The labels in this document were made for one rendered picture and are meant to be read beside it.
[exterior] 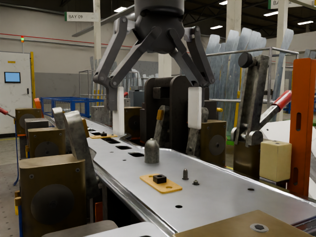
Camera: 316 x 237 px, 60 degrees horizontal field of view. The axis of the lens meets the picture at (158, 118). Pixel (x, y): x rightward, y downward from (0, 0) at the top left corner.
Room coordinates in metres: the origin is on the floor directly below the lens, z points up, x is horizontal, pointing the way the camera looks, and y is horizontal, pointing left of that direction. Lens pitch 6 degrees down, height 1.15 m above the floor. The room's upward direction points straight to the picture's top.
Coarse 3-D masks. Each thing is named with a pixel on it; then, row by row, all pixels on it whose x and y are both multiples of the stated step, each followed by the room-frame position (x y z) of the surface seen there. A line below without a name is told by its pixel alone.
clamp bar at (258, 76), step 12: (240, 60) 0.52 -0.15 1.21; (252, 60) 0.52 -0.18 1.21; (264, 60) 0.51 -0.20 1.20; (252, 72) 0.53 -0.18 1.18; (264, 72) 0.51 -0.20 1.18; (252, 84) 0.53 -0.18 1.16; (264, 84) 0.52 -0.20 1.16; (252, 96) 0.52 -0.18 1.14; (240, 108) 0.53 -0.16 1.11; (252, 108) 0.51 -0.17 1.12; (240, 120) 0.53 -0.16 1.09; (252, 120) 0.50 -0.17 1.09; (240, 132) 0.53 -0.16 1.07
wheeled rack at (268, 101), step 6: (258, 48) 4.24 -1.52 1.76; (264, 48) 4.17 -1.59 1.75; (270, 48) 4.10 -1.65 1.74; (276, 48) 4.19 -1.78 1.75; (210, 54) 4.93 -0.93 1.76; (216, 54) 4.82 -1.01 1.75; (222, 54) 4.73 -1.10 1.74; (228, 54) 4.66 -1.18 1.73; (270, 54) 4.09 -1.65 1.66; (276, 54) 4.99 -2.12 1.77; (288, 54) 4.82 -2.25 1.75; (294, 54) 4.74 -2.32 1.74; (192, 60) 5.69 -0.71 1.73; (270, 60) 4.09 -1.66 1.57; (270, 66) 4.09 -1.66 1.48; (180, 72) 5.48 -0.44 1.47; (270, 72) 4.09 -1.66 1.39; (270, 78) 4.09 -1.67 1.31; (270, 84) 4.10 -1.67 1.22; (234, 102) 4.54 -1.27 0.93; (264, 102) 4.14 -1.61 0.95; (270, 102) 4.11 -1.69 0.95; (228, 138) 4.75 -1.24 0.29; (228, 144) 4.59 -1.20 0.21
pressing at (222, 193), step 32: (96, 128) 1.05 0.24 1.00; (96, 160) 0.57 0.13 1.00; (128, 160) 0.57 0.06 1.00; (160, 160) 0.57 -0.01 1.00; (192, 160) 0.57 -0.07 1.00; (128, 192) 0.40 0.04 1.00; (192, 192) 0.39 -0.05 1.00; (224, 192) 0.39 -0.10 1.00; (256, 192) 0.39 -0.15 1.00; (288, 192) 0.38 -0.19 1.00; (160, 224) 0.30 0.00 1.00; (192, 224) 0.29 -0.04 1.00
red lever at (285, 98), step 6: (288, 90) 0.57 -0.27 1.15; (282, 96) 0.56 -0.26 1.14; (288, 96) 0.56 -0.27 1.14; (276, 102) 0.55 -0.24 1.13; (282, 102) 0.55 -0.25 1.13; (288, 102) 0.56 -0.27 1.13; (270, 108) 0.55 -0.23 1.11; (276, 108) 0.55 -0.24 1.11; (282, 108) 0.55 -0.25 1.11; (264, 114) 0.54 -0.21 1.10; (270, 114) 0.54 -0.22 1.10; (264, 120) 0.53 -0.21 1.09; (246, 132) 0.52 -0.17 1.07
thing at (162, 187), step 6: (150, 174) 0.47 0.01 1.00; (156, 174) 0.47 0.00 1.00; (162, 174) 0.44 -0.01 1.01; (144, 180) 0.44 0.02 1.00; (150, 180) 0.44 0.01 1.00; (156, 180) 0.42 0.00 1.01; (162, 180) 0.42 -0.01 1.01; (168, 180) 0.44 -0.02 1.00; (156, 186) 0.41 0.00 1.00; (162, 186) 0.41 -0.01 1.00; (168, 186) 0.41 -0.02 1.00; (174, 186) 0.41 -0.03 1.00; (180, 186) 0.41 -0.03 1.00; (162, 192) 0.39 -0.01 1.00; (168, 192) 0.39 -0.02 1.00
